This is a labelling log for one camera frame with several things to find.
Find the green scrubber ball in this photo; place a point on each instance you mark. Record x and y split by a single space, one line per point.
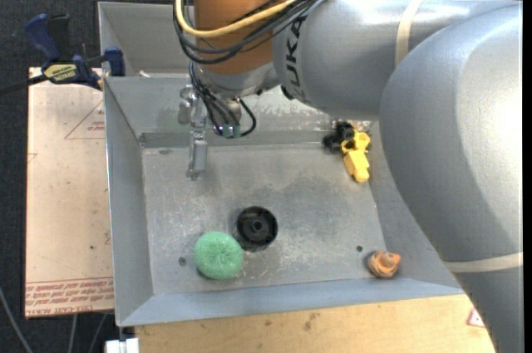
218 256

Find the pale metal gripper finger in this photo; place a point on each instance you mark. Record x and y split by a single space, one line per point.
198 156
185 112

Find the yellow toy vehicle, black wheels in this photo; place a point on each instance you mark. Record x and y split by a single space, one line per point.
356 160

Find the black round cup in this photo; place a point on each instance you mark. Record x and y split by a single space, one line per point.
257 227

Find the brown cardboard board, red print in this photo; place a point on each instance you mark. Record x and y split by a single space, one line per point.
66 197

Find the grey metal bin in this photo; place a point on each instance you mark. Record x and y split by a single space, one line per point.
307 193

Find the orange and brown cone toy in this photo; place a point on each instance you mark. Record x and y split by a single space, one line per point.
383 263

